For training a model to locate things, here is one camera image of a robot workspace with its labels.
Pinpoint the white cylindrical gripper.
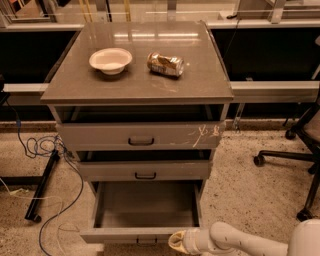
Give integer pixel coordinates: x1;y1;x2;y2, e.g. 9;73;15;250
168;229;210;255

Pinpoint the grey bottom drawer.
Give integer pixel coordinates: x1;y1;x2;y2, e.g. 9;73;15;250
81;180;204;245

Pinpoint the grey drawer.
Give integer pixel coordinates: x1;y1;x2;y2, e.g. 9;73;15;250
81;180;204;245
56;121;225;151
78;160;211;181

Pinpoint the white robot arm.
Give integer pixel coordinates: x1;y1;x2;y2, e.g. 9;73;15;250
168;219;320;256

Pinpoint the grey middle drawer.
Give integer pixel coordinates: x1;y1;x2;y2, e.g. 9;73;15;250
78;160;211;181

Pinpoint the grey top drawer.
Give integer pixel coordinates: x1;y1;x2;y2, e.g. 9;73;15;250
56;121;225;151

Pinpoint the grey drawer cabinet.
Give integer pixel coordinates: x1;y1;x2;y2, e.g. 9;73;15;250
40;20;235;256

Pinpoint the black metal floor stand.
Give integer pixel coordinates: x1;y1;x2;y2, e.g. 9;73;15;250
1;150;60;223

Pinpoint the crushed gold soda can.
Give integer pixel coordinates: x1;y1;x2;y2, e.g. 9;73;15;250
147;52;184;77

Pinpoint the white paper bowl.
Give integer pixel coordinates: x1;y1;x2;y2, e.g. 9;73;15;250
89;48;132;75

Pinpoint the white cable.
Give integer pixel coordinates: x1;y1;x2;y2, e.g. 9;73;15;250
0;177;81;256

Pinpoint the blue cable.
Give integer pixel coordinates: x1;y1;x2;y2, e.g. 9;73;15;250
13;109;85;256

